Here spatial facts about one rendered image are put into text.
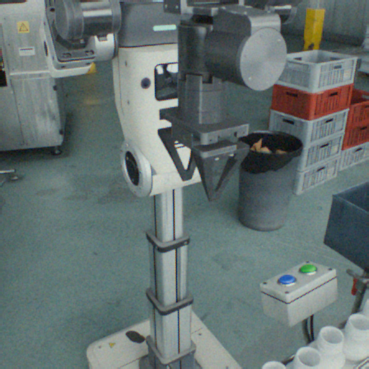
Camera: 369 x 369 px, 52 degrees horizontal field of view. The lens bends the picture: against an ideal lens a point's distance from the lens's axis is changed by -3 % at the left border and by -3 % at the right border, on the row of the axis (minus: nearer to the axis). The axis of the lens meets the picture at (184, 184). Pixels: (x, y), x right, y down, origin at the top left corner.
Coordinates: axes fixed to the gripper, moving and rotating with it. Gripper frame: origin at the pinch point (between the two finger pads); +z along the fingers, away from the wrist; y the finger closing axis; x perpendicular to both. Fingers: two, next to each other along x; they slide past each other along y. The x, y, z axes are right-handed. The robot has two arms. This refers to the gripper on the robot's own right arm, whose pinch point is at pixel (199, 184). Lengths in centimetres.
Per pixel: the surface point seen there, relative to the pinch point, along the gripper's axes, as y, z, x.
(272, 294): -1.6, 29.9, 18.7
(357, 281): 4.1, 31.7, 38.1
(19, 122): -357, 100, 25
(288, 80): -180, 45, 205
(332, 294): 3.7, 31.9, 30.7
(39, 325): -127, 140, -15
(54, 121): -346, 102, 58
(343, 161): -169, 129, 283
